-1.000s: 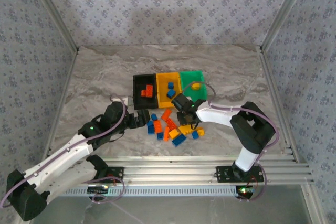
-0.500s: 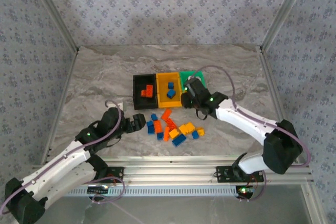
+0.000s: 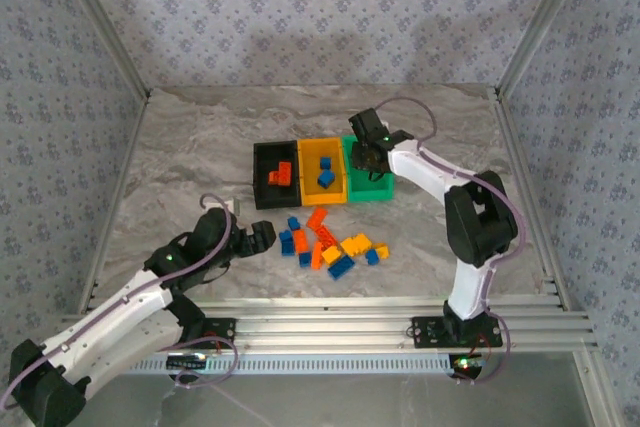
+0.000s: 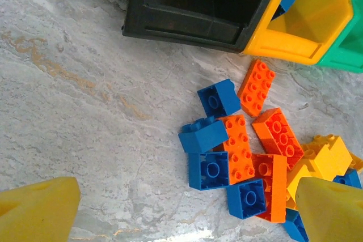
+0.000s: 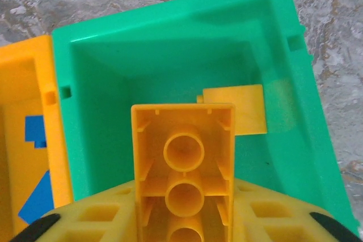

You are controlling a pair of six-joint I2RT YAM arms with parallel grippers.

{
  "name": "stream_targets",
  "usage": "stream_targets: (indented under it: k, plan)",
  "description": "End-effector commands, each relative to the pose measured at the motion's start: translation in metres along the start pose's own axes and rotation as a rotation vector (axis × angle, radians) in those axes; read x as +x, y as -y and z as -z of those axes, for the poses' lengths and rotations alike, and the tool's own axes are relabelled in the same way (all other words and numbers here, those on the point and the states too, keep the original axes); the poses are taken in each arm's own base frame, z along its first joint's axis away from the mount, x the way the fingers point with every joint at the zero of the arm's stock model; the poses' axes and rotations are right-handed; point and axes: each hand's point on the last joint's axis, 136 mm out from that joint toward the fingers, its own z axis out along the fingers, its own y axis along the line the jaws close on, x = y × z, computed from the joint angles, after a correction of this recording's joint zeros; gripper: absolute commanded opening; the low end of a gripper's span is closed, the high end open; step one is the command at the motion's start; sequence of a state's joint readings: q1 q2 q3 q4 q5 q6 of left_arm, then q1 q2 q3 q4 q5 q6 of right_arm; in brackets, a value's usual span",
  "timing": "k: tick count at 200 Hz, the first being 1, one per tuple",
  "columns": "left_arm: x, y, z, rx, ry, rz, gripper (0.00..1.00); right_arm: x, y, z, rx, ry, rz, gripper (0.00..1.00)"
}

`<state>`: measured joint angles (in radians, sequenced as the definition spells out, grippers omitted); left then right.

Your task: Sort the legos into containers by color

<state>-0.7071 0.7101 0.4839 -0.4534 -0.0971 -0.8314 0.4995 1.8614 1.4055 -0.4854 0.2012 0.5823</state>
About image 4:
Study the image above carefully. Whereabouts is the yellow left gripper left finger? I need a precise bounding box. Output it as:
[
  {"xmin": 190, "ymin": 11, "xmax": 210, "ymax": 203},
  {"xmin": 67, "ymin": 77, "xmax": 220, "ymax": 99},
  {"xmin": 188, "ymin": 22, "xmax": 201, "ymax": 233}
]
[{"xmin": 0, "ymin": 176, "xmax": 82, "ymax": 242}]

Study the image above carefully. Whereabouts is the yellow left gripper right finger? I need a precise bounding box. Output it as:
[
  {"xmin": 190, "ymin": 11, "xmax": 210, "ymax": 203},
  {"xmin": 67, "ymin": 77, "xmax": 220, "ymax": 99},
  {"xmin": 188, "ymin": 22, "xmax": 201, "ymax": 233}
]
[{"xmin": 294, "ymin": 176, "xmax": 363, "ymax": 242}]

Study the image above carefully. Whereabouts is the small yellow lego brick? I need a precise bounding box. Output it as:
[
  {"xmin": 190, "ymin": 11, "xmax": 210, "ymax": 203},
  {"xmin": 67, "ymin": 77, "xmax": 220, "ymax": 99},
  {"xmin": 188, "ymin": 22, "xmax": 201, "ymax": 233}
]
[{"xmin": 348, "ymin": 152, "xmax": 363, "ymax": 172}]

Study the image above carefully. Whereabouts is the red-orange lego brick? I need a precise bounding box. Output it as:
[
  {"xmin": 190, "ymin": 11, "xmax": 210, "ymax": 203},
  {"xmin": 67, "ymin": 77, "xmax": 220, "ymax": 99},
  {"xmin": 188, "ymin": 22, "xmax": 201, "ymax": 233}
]
[{"xmin": 251, "ymin": 108, "xmax": 306, "ymax": 171}]

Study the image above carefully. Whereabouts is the orange lego brick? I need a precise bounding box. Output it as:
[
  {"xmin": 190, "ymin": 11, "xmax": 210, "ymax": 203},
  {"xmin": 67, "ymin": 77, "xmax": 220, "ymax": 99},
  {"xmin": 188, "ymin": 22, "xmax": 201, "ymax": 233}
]
[
  {"xmin": 237, "ymin": 59, "xmax": 276, "ymax": 118},
  {"xmin": 212, "ymin": 114, "xmax": 256, "ymax": 185},
  {"xmin": 251, "ymin": 153, "xmax": 289, "ymax": 223}
]

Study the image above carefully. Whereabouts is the green plastic bin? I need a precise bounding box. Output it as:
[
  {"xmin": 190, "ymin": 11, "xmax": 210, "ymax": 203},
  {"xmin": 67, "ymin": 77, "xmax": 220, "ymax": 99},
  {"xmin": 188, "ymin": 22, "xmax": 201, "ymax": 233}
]
[{"xmin": 316, "ymin": 0, "xmax": 363, "ymax": 73}]

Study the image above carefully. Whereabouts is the yellow plastic bin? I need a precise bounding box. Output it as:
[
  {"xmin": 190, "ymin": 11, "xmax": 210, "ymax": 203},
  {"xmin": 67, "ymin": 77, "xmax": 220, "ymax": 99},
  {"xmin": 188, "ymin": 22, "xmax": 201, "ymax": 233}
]
[{"xmin": 240, "ymin": 0, "xmax": 355, "ymax": 66}]

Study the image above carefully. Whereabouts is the black plastic bin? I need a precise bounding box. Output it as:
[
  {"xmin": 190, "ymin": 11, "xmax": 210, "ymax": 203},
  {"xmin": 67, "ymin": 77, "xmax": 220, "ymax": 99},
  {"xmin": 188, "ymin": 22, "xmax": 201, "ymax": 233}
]
[{"xmin": 115, "ymin": 0, "xmax": 277, "ymax": 53}]

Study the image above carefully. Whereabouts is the long blue lego brick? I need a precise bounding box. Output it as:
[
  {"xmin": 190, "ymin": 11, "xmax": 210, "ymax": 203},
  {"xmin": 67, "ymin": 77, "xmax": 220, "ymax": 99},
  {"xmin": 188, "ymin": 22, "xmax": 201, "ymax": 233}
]
[{"xmin": 282, "ymin": 207, "xmax": 310, "ymax": 242}]

